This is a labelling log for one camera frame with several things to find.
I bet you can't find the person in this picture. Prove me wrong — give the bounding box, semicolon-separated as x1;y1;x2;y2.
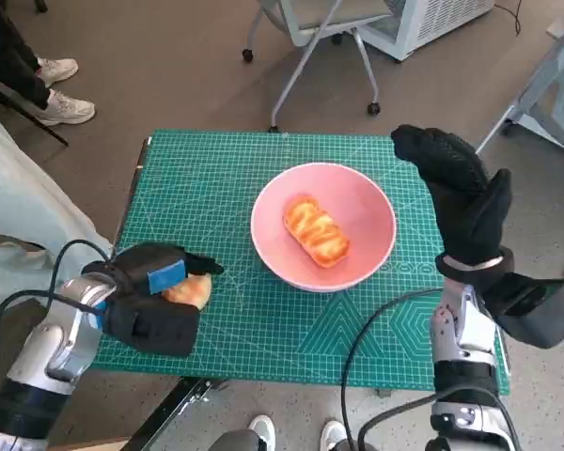
0;0;97;127
0;105;114;316

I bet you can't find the dark left robot leg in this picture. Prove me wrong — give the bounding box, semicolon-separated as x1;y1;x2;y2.
211;428;269;451

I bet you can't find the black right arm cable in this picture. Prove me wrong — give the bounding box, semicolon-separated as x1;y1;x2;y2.
356;394;521;451
340;288;446;451

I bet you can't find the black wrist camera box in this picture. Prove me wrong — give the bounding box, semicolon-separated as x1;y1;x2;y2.
98;295;202;358
488;274;564;350

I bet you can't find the black table edge rail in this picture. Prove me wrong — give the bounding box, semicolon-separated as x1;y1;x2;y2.
111;135;152;248

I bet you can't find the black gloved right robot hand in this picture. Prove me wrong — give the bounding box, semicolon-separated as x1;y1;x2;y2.
389;123;513;272

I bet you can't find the long toy bread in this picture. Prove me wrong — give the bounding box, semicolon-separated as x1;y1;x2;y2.
282;193;352;269

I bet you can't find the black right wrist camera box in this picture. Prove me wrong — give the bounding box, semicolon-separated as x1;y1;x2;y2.
488;274;564;350

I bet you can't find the round toy bread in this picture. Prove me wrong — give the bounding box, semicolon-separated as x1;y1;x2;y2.
162;274;213;312

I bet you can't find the white right robot shoe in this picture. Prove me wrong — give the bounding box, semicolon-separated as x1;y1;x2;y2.
320;419;351;445

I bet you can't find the metal table leg strut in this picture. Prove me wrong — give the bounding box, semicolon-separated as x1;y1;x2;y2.
121;378;231;451

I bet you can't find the pink bowl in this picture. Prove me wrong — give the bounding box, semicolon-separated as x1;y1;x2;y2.
250;162;398;293

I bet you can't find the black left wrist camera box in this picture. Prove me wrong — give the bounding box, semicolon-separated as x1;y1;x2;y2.
98;295;202;358

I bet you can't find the white left robot shoe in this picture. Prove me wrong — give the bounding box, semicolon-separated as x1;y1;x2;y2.
247;413;277;445

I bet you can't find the black metal stand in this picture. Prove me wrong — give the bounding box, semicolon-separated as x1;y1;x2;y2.
0;77;71;147

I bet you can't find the white grilled appliance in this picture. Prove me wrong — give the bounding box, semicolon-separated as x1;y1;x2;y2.
356;0;494;62

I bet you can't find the grey office chair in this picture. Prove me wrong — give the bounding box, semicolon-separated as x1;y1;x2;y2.
242;0;396;132

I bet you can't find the white robot shoe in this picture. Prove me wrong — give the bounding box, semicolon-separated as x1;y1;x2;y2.
247;413;277;445
320;419;351;445

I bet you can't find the green cutting mat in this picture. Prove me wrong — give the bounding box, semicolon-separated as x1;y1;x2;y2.
91;129;511;394

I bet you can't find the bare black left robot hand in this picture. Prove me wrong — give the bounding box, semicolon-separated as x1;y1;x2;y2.
106;241;226;300

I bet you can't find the thin black floor cable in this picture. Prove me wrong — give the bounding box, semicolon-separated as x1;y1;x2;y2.
493;0;523;34

